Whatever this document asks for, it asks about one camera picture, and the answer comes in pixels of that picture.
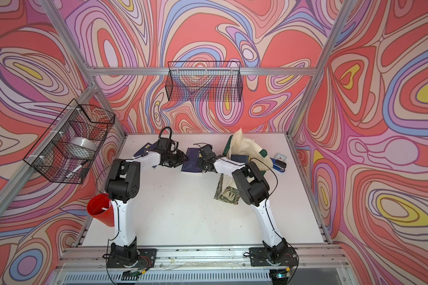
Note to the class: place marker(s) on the red cup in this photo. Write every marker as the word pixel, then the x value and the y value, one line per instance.
pixel 100 208

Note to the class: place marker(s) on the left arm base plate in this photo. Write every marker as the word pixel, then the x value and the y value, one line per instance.
pixel 136 258

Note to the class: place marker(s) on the blue stapler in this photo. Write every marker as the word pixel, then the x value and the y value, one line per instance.
pixel 279 165

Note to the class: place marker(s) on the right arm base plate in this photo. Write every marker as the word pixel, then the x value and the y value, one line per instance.
pixel 261 257

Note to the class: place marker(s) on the white marker pen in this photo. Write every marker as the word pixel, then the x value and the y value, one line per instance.
pixel 74 172

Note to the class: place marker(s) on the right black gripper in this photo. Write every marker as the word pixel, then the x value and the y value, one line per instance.
pixel 199 163

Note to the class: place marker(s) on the back black wire basket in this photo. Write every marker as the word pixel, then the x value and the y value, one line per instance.
pixel 204 81

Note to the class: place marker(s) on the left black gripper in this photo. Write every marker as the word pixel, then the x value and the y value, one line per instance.
pixel 181 158

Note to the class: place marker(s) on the left black wire basket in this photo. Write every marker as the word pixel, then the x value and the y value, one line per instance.
pixel 76 120

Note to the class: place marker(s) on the black wire basket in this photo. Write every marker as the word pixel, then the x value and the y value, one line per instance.
pixel 204 81
pixel 76 120

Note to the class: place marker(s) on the silver tape roll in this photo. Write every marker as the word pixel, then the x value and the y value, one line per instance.
pixel 81 148

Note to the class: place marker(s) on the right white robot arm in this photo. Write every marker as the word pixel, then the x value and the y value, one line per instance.
pixel 273 240

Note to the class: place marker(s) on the cream canvas bag green handles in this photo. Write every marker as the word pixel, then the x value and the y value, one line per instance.
pixel 246 163

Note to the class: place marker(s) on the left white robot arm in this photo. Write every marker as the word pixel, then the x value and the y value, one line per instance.
pixel 123 185

